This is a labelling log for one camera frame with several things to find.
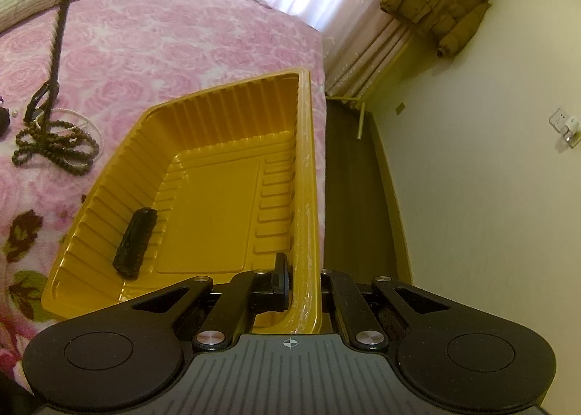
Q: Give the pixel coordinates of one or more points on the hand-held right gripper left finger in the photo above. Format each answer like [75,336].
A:
[280,281]

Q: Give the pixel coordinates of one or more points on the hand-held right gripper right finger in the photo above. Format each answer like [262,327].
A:
[337,290]

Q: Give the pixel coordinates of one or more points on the yellow plastic tray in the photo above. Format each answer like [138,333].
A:
[213,215]

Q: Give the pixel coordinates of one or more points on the black fitness band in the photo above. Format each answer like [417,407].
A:
[37,101]

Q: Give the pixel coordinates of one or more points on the small black wristwatch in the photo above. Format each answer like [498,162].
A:
[3,120]

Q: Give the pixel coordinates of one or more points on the wooden stick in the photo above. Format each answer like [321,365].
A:
[342,98]
[361,120]

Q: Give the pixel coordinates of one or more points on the pink patterned drape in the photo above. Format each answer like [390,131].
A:
[363,56]

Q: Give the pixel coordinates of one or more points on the pink floral blanket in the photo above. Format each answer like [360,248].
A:
[159,43]

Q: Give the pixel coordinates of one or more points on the white plug-in charger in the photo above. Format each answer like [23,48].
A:
[573,131]

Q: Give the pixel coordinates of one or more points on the olive padded jacket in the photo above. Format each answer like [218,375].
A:
[435,2]

